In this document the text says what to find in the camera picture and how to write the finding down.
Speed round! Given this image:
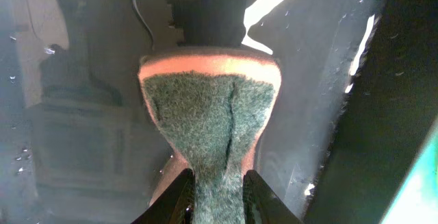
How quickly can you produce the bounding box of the black plastic tray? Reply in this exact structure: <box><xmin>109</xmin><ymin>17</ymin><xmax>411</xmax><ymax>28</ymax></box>
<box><xmin>1</xmin><ymin>0</ymin><xmax>437</xmax><ymax>223</ymax></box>

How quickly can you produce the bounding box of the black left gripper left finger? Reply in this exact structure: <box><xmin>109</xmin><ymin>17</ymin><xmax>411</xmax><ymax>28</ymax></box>
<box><xmin>131</xmin><ymin>169</ymin><xmax>195</xmax><ymax>224</ymax></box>

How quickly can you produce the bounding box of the teal plastic tray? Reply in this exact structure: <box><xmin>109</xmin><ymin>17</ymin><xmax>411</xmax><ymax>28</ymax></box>
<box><xmin>379</xmin><ymin>121</ymin><xmax>438</xmax><ymax>224</ymax></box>

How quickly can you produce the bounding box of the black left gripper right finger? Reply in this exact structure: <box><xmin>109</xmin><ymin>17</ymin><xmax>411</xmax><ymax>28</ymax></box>
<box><xmin>243</xmin><ymin>170</ymin><xmax>302</xmax><ymax>224</ymax></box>

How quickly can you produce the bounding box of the green brown sponge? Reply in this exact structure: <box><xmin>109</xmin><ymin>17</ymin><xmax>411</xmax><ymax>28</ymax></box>
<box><xmin>138</xmin><ymin>47</ymin><xmax>281</xmax><ymax>223</ymax></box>

